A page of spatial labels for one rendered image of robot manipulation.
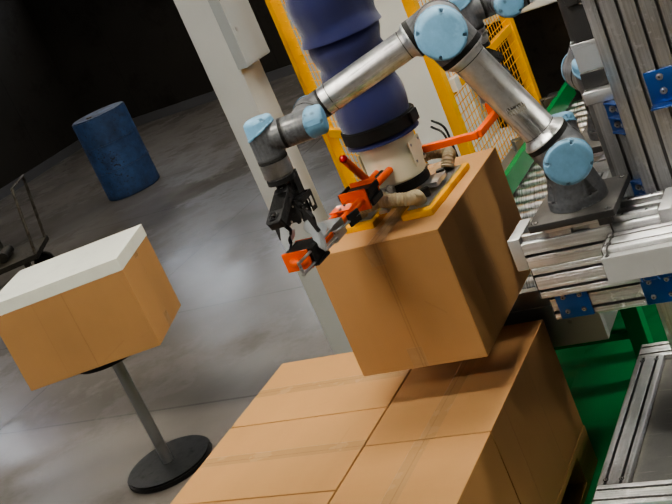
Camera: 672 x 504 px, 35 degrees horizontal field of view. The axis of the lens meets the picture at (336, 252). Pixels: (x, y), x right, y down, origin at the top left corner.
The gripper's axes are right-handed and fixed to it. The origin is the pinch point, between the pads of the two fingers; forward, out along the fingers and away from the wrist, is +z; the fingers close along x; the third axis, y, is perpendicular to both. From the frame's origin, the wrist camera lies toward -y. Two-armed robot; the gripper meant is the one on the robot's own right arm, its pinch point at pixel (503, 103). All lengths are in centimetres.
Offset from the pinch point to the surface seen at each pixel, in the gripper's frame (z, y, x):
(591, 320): 72, 9, 5
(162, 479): 115, 7, -201
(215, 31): -44, -58, -124
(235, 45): -37, -56, -117
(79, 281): 20, 6, -189
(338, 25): -44, 38, -21
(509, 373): 65, 47, -9
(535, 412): 79, 47, -6
